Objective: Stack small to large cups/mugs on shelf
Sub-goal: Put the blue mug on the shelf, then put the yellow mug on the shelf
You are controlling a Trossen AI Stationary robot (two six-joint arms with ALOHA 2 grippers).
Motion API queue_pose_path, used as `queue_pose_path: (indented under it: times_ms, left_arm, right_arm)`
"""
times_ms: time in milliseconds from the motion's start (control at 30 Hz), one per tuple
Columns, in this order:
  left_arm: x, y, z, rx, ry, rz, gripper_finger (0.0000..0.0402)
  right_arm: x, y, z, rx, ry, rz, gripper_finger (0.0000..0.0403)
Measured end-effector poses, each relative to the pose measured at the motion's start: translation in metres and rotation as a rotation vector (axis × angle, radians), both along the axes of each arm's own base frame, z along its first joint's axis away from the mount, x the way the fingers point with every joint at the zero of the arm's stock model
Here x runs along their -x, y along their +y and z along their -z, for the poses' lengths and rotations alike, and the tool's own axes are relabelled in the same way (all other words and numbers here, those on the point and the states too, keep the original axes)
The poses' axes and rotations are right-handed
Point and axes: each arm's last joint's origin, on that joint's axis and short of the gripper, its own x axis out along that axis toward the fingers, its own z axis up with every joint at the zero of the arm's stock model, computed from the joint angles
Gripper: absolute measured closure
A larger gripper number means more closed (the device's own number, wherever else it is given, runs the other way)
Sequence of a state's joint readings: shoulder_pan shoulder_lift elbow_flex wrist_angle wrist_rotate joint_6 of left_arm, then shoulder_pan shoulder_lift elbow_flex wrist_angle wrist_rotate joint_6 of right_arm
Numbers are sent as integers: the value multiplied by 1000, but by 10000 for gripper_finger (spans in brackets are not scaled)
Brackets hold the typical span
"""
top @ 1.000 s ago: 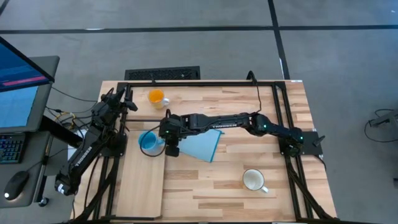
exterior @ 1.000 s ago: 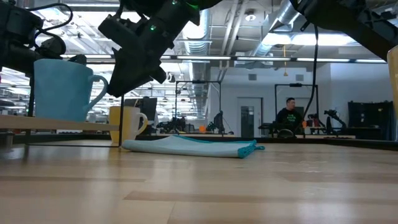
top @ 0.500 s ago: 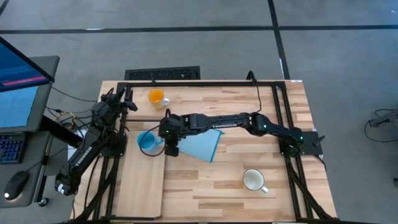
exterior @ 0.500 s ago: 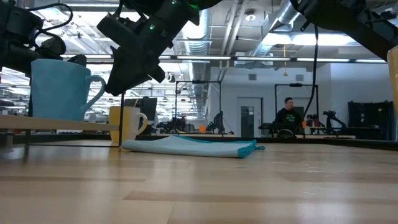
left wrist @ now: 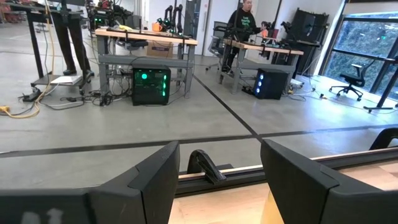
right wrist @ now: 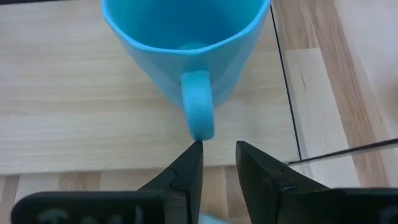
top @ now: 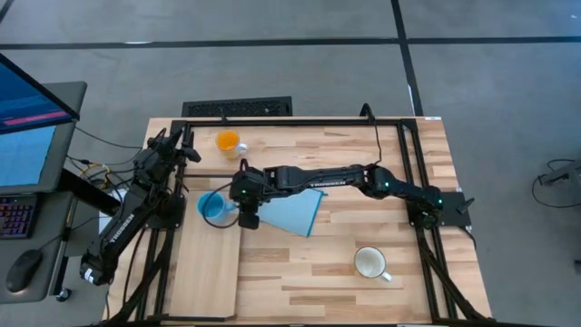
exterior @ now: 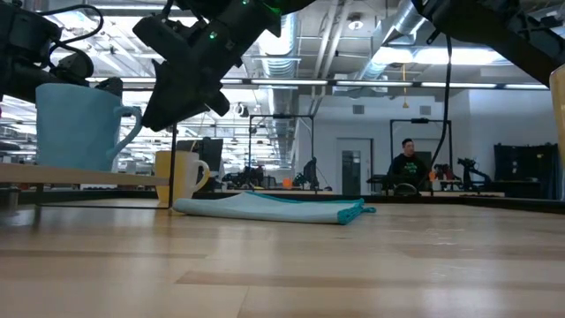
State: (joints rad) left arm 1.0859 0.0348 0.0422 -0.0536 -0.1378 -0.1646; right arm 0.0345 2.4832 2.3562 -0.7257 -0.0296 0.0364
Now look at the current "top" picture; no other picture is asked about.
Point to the black computer monitor blue screen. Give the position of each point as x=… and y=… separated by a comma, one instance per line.
x=27, y=154

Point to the large cream white mug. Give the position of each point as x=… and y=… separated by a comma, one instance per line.
x=370, y=262

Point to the black desk caster wheel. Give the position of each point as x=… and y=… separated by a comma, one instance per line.
x=64, y=295

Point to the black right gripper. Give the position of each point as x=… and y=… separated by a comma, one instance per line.
x=252, y=188

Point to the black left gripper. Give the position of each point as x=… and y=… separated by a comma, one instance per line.
x=167, y=153

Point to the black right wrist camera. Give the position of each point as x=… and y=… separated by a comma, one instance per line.
x=249, y=221

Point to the grey side desk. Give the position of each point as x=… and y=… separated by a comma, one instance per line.
x=47, y=227

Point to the black computer mouse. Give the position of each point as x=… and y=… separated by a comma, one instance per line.
x=22, y=270

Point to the black floor vent grille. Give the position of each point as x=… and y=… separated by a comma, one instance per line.
x=236, y=107

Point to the black metal table frame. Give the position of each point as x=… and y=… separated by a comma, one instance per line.
x=295, y=122

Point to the grey stand foot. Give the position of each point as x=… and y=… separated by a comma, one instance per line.
x=563, y=175

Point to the black backlit keyboard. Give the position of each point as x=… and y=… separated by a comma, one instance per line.
x=16, y=218

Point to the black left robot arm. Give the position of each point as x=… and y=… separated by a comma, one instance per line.
x=122, y=227

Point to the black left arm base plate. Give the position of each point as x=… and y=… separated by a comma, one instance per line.
x=176, y=219

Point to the light blue cloth teal trim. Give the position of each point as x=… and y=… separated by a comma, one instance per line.
x=290, y=213

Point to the black desk crossbar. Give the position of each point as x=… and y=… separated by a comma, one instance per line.
x=86, y=191

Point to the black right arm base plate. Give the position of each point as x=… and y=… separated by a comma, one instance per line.
x=454, y=217

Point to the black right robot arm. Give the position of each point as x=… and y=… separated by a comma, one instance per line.
x=327, y=179

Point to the light blue mug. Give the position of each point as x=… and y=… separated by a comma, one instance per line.
x=215, y=210

